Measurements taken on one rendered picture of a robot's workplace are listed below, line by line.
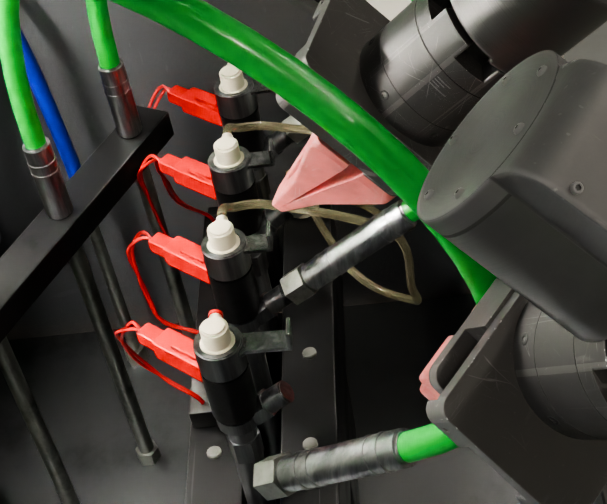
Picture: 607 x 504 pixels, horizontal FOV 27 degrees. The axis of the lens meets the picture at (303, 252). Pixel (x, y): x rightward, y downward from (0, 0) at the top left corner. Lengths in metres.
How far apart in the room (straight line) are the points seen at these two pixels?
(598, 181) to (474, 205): 0.03
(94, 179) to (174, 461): 0.27
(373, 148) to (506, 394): 0.09
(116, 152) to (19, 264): 0.12
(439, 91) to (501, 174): 0.21
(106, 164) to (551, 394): 0.53
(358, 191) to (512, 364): 0.16
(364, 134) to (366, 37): 0.14
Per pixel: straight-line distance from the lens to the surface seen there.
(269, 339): 0.70
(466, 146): 0.35
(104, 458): 1.06
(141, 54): 0.95
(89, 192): 0.87
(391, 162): 0.43
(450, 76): 0.52
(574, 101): 0.31
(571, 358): 0.40
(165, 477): 1.03
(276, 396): 0.72
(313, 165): 0.56
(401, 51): 0.53
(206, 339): 0.69
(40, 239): 0.84
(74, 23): 0.95
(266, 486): 0.62
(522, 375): 0.43
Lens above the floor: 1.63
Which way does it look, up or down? 43 degrees down
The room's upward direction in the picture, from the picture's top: 11 degrees counter-clockwise
